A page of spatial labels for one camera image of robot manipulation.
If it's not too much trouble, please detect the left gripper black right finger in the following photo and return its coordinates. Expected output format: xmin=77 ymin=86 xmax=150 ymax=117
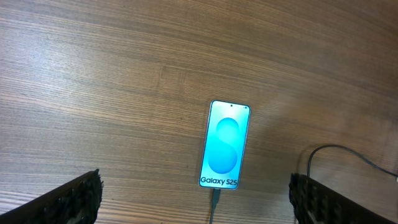
xmin=289 ymin=173 xmax=394 ymax=224

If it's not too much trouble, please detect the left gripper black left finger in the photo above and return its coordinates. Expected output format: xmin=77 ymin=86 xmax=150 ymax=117
xmin=1 ymin=169 xmax=103 ymax=224

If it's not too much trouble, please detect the black USB charging cable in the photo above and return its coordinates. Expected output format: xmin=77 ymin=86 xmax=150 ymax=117
xmin=208 ymin=144 xmax=398 ymax=224

